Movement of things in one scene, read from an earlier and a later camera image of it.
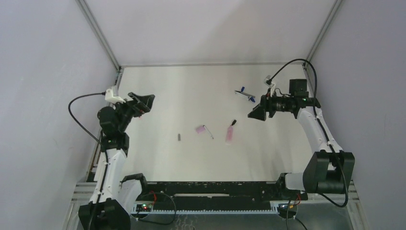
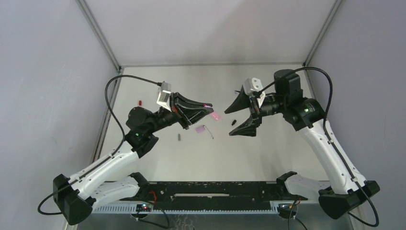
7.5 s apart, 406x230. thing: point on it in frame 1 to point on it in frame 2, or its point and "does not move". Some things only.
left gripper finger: x=146 y=102 to x=193 y=115
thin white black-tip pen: x=209 y=132 does not move
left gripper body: x=136 y=105 to x=177 y=110
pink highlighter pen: x=229 y=140 to x=216 y=117
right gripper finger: x=258 y=112 to x=249 y=128
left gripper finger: x=135 y=97 to x=182 y=99
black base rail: x=214 y=196 does not move
